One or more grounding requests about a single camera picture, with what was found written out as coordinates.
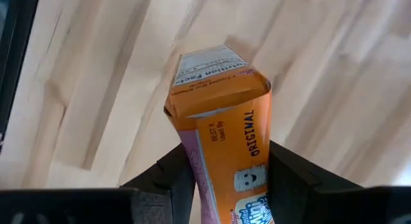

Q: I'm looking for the orange Mini-Wheats cereal box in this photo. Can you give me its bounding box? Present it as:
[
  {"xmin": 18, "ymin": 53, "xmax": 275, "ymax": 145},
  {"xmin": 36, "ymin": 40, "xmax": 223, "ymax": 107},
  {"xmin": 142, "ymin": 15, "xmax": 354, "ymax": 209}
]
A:
[{"xmin": 163, "ymin": 44, "xmax": 274, "ymax": 224}]

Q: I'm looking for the black aluminium rig frame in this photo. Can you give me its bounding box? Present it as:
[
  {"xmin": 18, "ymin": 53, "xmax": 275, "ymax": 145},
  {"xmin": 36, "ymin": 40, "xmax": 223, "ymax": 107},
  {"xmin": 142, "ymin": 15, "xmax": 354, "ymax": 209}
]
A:
[{"xmin": 0, "ymin": 0, "xmax": 41, "ymax": 154}]

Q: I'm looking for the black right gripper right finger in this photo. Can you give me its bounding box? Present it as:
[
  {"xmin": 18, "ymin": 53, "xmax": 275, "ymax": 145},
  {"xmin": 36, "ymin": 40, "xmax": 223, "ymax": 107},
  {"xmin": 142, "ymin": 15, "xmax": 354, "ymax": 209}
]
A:
[{"xmin": 267, "ymin": 140, "xmax": 411, "ymax": 224}]

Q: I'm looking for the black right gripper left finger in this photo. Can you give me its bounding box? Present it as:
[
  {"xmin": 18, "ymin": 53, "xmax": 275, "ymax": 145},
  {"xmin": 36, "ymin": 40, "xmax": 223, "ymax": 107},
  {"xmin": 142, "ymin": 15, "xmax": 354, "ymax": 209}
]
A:
[{"xmin": 0, "ymin": 143, "xmax": 197, "ymax": 224}]

